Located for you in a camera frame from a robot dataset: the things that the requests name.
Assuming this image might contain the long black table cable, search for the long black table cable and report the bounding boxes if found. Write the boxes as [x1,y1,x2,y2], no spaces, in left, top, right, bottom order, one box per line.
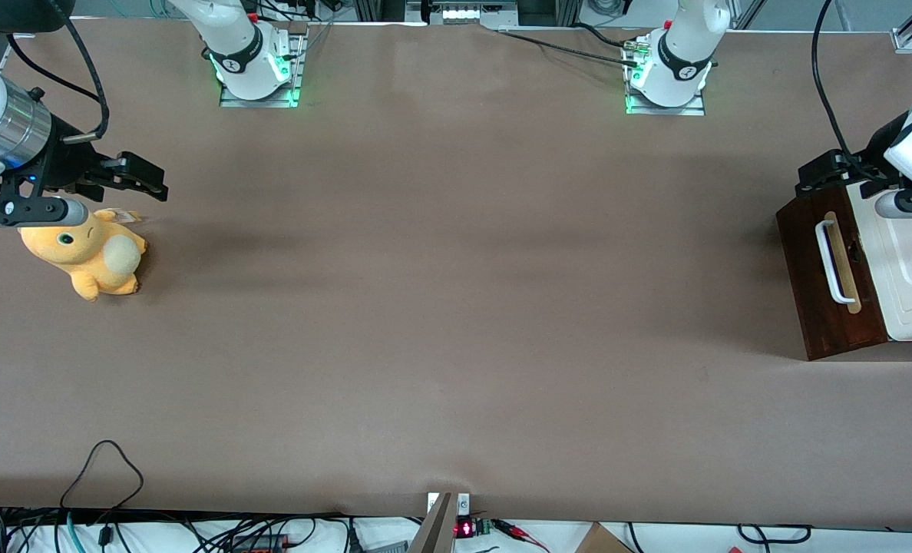
[497,29,641,68]

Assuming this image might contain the orange plush toy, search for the orange plush toy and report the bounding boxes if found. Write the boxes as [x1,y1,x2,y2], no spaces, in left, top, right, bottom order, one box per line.
[17,207,148,302]

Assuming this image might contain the white power strip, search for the white power strip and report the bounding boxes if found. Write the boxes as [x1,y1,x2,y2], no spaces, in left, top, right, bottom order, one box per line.
[429,0,518,24]

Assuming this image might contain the orange black device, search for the orange black device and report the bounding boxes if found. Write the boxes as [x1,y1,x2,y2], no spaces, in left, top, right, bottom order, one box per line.
[230,532,292,553]

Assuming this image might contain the black looped cable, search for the black looped cable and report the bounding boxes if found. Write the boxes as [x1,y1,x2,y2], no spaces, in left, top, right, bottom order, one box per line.
[60,439,145,512]

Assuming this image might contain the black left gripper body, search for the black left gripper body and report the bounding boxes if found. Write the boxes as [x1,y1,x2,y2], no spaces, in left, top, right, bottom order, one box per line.
[828,150,898,197]

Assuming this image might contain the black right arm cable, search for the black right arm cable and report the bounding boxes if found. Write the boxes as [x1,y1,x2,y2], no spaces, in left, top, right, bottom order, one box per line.
[7,0,111,145]

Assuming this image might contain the white mounting bracket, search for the white mounting bracket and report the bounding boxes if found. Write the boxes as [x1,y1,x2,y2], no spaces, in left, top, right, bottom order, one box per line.
[427,492,471,517]

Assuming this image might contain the black curled cable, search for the black curled cable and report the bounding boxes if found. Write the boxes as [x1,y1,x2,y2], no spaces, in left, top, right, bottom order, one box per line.
[736,524,812,545]

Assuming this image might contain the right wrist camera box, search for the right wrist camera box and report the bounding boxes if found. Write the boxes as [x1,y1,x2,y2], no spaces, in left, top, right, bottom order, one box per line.
[0,196,90,228]

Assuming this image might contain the brown table cover mat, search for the brown table cover mat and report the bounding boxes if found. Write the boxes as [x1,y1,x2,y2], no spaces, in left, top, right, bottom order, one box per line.
[0,17,912,531]

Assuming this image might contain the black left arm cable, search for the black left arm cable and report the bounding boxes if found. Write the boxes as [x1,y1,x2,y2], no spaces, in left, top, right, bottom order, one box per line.
[811,0,898,185]

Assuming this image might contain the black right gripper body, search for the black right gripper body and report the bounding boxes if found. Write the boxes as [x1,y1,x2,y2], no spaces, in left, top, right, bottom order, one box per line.
[0,115,123,200]

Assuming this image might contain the red clip leads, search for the red clip leads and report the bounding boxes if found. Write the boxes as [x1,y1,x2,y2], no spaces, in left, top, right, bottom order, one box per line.
[494,520,550,551]

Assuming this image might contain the short black table cable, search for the short black table cable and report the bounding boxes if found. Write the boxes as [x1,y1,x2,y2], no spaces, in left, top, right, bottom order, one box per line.
[571,22,633,48]

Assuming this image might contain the brown cardboard piece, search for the brown cardboard piece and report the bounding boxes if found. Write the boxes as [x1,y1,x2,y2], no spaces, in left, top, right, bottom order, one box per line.
[575,522,633,553]

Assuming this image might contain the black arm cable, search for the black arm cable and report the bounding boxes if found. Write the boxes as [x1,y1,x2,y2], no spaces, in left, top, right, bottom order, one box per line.
[7,0,111,145]
[811,0,898,185]

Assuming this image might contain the grey camera post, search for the grey camera post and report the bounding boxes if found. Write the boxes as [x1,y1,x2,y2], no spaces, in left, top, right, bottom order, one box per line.
[408,492,457,553]

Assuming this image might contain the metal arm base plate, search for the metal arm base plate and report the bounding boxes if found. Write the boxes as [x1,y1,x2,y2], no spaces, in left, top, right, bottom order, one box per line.
[220,22,309,108]
[625,35,707,117]

